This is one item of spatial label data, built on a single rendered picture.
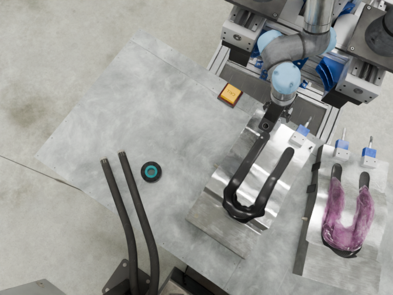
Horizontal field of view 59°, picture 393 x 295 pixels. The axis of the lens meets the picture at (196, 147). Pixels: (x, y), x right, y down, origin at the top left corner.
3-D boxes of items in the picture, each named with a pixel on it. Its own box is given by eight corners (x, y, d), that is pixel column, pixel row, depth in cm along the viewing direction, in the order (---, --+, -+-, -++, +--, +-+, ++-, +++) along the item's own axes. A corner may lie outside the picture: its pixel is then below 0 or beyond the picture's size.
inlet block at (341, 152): (335, 129, 140) (341, 124, 135) (348, 132, 140) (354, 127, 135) (330, 159, 137) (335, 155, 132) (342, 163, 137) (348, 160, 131)
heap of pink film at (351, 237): (327, 174, 132) (335, 170, 124) (372, 188, 131) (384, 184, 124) (313, 242, 125) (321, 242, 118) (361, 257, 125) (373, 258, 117)
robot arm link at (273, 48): (286, 38, 108) (299, 69, 105) (252, 46, 107) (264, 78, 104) (294, 22, 100) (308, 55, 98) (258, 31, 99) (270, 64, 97)
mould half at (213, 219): (252, 116, 143) (259, 103, 130) (307, 150, 140) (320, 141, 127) (184, 219, 132) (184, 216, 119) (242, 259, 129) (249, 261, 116)
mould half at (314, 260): (318, 147, 141) (329, 140, 130) (381, 165, 140) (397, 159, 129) (292, 273, 128) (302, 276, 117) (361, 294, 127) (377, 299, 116)
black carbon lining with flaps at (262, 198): (261, 130, 135) (266, 122, 125) (297, 153, 133) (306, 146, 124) (212, 206, 127) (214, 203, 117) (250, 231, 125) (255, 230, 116)
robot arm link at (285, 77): (295, 54, 95) (306, 82, 93) (291, 71, 105) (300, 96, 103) (267, 64, 96) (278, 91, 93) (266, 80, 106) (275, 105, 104)
